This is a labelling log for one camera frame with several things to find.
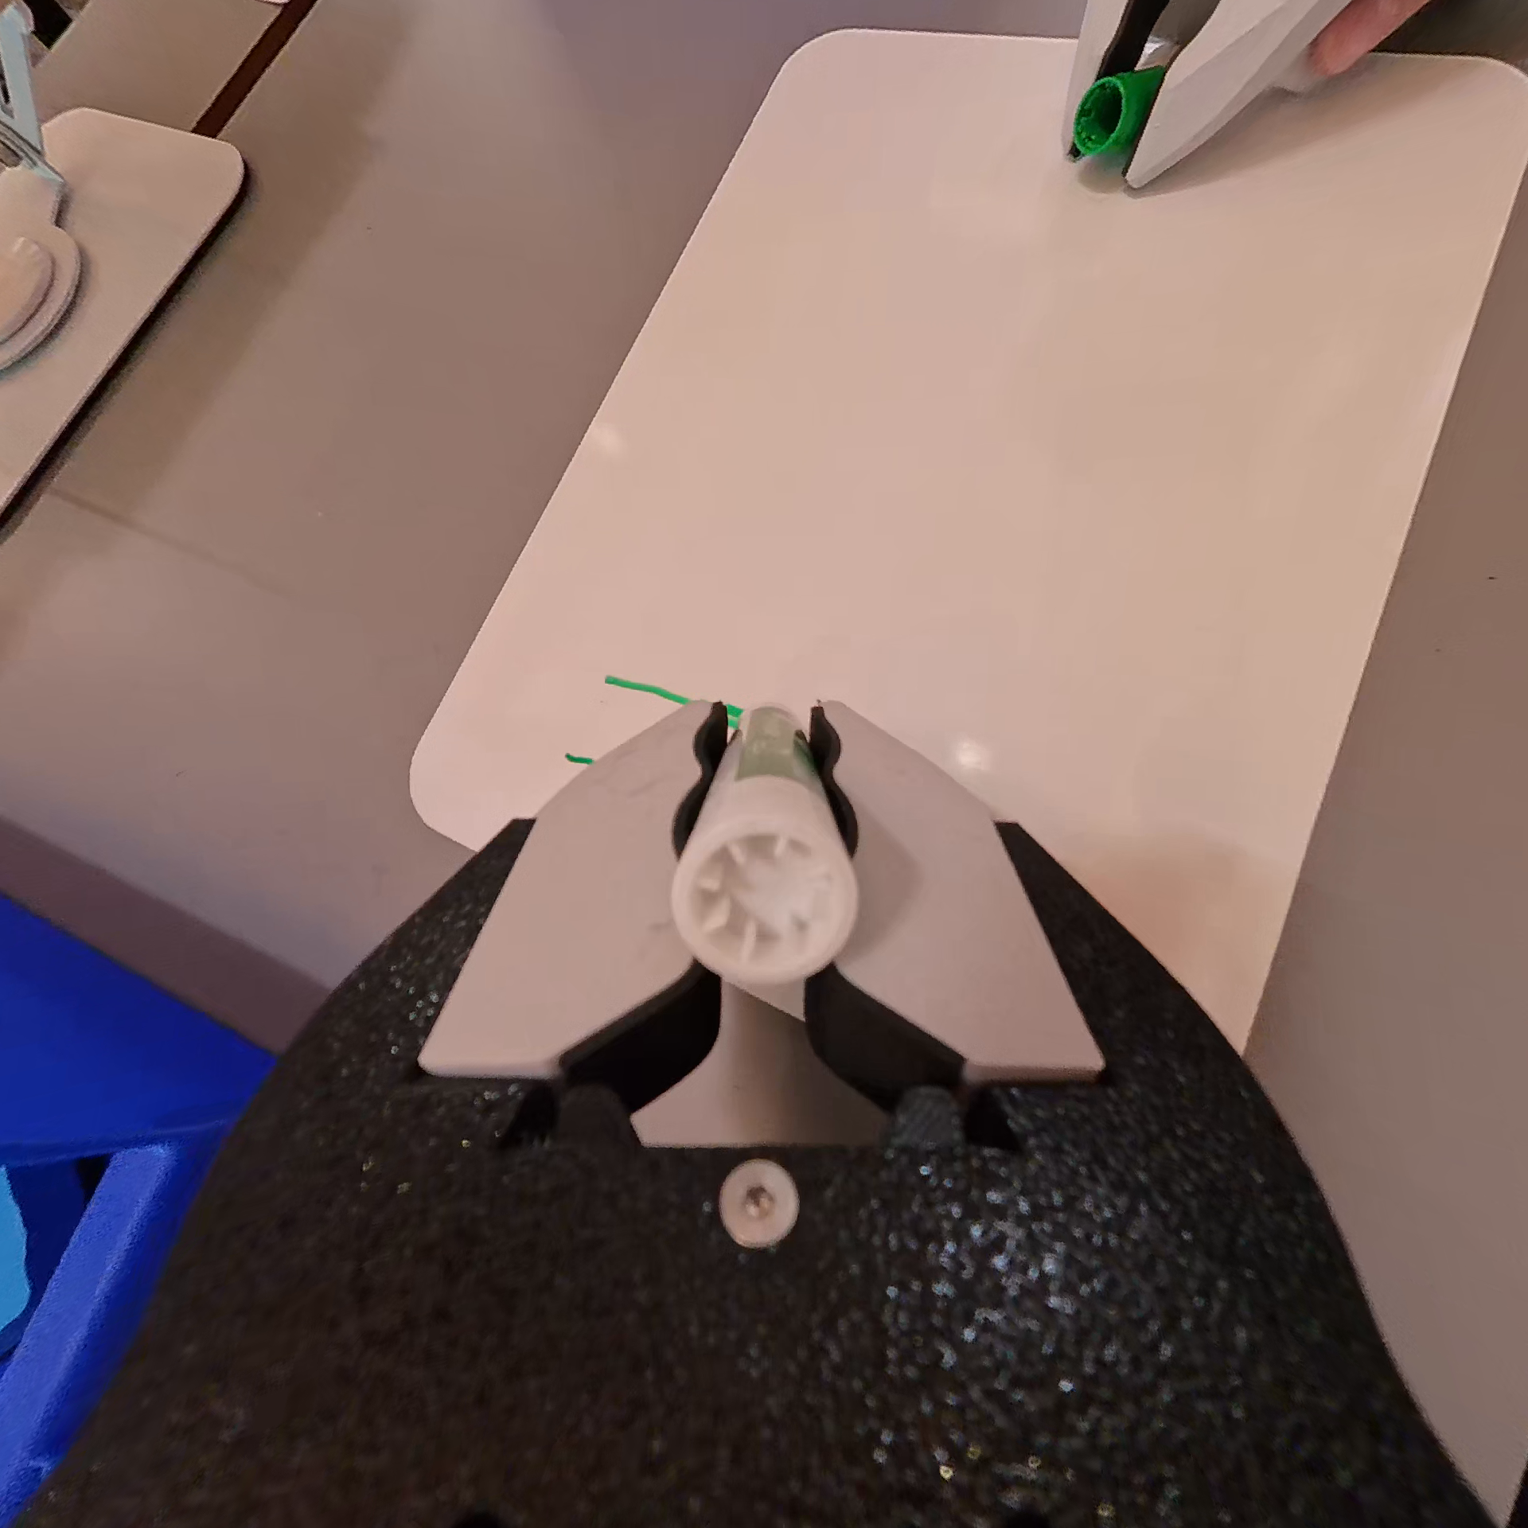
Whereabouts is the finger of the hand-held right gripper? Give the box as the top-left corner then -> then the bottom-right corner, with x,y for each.
1060,0 -> 1177,156
1120,0 -> 1368,192

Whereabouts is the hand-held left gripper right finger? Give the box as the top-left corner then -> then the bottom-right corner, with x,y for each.
806,702 -> 1108,1117

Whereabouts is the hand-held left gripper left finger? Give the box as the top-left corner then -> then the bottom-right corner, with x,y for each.
418,702 -> 733,1115

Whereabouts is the green marker cap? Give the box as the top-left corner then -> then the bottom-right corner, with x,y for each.
1069,65 -> 1171,165

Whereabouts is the green whiteboard marker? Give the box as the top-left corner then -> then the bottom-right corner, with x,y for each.
667,704 -> 864,986

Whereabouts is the small white whiteboard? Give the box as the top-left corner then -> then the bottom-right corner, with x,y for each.
407,29 -> 1520,1149

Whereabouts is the person's right hand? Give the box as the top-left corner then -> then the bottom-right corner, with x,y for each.
1304,0 -> 1437,76

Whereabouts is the blue plastic bin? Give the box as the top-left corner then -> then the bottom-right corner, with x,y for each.
0,889 -> 282,1528

